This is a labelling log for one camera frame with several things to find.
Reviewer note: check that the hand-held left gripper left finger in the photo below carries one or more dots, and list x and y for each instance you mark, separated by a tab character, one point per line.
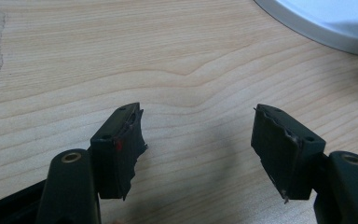
112	161

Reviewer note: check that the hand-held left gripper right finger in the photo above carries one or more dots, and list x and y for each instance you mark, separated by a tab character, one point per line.
292	161

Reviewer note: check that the white round plate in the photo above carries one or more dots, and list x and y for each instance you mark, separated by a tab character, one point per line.
323	18

